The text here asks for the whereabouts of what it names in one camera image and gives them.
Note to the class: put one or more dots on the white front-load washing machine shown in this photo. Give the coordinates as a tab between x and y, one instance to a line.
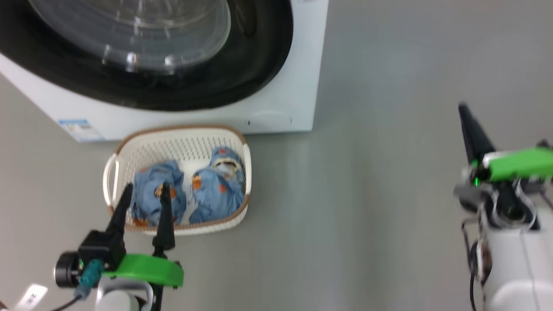
302	65

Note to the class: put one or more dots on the round black left wrist camera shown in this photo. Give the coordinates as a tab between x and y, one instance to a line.
67	270

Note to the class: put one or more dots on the black washer door glass bowl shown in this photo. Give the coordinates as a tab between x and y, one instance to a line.
259	65

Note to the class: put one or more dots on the blue garment orange prints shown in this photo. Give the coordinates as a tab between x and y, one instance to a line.
149	190

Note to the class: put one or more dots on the white paper tag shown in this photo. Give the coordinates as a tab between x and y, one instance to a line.
32	297

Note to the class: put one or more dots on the cream plastic basket brown rim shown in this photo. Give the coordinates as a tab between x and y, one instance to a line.
181	144

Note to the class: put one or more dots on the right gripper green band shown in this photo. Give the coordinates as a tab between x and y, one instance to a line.
518	164

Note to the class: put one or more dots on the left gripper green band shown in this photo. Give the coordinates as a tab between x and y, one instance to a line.
147	268

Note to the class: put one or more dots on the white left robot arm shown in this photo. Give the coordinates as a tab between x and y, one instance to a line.
116	300

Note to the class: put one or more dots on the blue garment with white collar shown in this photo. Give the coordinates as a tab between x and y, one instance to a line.
216	194

